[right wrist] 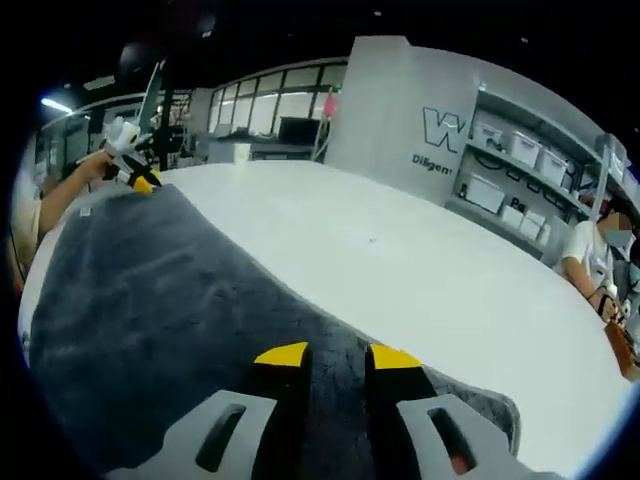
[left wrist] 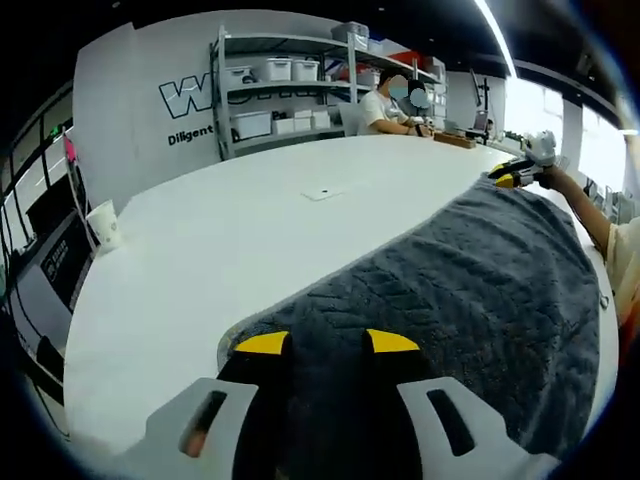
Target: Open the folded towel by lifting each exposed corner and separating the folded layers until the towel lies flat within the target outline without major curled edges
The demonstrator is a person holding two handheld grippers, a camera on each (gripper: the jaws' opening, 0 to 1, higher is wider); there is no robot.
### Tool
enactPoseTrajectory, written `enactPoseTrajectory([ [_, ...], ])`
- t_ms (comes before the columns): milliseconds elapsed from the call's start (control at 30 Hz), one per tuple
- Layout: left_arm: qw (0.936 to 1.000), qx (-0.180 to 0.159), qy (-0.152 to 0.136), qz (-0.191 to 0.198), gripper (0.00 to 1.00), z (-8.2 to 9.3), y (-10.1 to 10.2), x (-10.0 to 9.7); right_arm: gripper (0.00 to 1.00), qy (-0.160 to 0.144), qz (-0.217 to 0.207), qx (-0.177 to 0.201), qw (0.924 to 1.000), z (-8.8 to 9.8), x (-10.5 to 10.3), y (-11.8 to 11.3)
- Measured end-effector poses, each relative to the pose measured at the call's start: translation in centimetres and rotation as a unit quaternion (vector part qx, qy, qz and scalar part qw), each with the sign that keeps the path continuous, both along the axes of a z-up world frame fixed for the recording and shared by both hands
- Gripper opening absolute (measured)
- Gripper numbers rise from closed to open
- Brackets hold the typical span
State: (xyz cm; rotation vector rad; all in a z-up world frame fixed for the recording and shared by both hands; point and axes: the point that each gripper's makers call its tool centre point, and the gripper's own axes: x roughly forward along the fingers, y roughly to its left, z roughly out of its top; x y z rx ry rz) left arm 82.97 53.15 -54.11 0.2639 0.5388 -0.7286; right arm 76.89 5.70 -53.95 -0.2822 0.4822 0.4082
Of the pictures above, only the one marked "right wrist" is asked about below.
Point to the dark monitor screen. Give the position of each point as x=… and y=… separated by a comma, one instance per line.
x=299, y=130

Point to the white lidded storage bin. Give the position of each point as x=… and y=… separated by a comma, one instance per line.
x=553, y=166
x=523, y=149
x=487, y=134

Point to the pink hanging cloth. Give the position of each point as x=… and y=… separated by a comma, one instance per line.
x=330, y=105

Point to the black stand pole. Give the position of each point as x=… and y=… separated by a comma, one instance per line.
x=167, y=115

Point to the large white flat box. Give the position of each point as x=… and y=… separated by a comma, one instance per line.
x=483, y=194

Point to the grey plush towel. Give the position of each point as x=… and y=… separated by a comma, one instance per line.
x=150, y=300

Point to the person's left hand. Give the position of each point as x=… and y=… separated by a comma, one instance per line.
x=95, y=167

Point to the grey metal shelf rack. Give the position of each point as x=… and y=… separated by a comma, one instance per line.
x=609, y=170

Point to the brown bag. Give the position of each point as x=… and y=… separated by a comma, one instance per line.
x=622, y=350

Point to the white paper cup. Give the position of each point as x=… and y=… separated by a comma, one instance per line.
x=241, y=152

